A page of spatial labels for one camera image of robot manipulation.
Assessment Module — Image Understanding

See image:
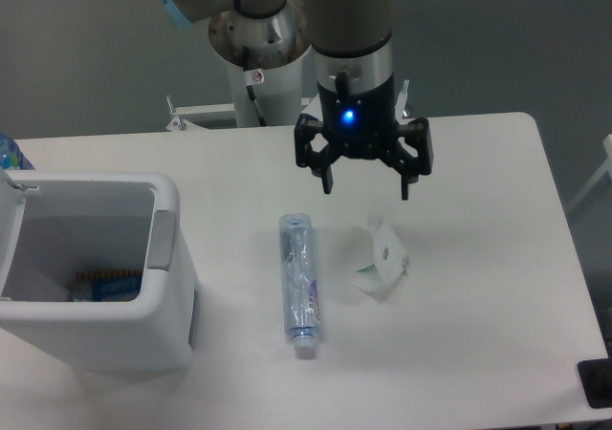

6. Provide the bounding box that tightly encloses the clear plastic water bottle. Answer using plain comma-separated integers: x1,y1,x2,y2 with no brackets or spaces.
278,213,321,360

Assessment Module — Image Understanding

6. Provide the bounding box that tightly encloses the white pedestal base frame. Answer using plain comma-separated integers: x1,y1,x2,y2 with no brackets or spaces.
165,95,314,132

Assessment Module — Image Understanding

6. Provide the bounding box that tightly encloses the white frame at right edge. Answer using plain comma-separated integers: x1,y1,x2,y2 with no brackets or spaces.
566,134,611,222

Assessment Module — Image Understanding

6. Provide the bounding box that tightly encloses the blue labelled bottle at edge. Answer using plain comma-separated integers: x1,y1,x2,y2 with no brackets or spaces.
0,132,34,170

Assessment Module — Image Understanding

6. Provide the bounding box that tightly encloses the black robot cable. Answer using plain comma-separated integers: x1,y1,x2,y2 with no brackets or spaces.
241,45,268,127

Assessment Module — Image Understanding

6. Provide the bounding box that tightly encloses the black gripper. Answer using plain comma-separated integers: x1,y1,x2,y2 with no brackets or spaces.
294,76,433,200

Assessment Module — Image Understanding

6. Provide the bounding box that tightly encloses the white trash can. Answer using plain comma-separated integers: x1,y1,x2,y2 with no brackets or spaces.
1,170,200,371

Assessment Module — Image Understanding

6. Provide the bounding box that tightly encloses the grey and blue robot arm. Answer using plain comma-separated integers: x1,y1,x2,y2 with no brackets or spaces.
161,0,433,192

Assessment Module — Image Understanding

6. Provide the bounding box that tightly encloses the black device at table corner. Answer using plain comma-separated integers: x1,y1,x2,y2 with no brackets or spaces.
578,358,611,409

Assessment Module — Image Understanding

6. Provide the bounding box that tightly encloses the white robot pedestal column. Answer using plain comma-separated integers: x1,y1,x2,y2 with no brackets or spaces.
208,0,311,123

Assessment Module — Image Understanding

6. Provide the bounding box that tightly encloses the white paper wrapper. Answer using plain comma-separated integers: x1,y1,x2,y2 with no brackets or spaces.
353,214,410,300

